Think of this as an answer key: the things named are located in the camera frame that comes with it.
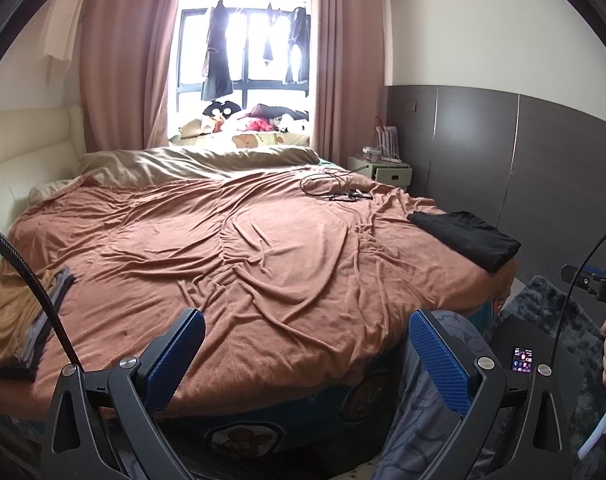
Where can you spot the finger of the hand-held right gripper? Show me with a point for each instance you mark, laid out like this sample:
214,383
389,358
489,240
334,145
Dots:
600,272
575,275

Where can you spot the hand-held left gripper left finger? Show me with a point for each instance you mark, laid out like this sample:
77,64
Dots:
175,360

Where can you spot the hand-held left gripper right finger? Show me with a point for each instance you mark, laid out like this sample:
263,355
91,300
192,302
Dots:
440,360

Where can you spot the black sweatshirt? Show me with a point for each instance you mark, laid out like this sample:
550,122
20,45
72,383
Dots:
473,240

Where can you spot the stack of folded clothes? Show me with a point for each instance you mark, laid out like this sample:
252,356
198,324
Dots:
13,320

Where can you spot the person's patterned grey pants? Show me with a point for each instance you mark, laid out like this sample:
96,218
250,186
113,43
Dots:
418,410

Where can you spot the smartphone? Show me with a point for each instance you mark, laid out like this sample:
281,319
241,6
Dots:
523,360

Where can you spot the brown blanket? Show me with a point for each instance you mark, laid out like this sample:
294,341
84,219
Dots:
233,260

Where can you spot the blue cartoon bed sheet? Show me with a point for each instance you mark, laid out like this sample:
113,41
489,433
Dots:
303,410

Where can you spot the white nightstand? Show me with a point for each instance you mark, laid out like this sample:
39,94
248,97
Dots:
390,177

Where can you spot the beige duvet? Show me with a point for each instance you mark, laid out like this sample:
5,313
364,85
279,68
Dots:
183,160

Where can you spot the white power strip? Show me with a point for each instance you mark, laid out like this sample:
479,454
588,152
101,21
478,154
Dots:
394,160

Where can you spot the beige plush toy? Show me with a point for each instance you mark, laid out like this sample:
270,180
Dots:
198,127

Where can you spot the red cloth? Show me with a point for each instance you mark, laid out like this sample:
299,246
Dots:
255,125

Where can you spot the cream padded headboard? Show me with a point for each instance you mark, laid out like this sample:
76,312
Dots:
28,160

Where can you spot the black white plush toy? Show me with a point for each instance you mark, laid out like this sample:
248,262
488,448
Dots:
222,109

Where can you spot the dark maroon cloth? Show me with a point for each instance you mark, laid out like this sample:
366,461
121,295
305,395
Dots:
278,111

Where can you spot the window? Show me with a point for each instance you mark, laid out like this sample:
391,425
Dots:
243,85

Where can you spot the pink curtain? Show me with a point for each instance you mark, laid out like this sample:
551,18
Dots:
348,70
133,60

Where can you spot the small dark hanging garment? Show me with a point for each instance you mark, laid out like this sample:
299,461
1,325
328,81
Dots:
268,45

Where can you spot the beige hanging garment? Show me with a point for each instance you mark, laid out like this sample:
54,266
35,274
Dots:
63,30

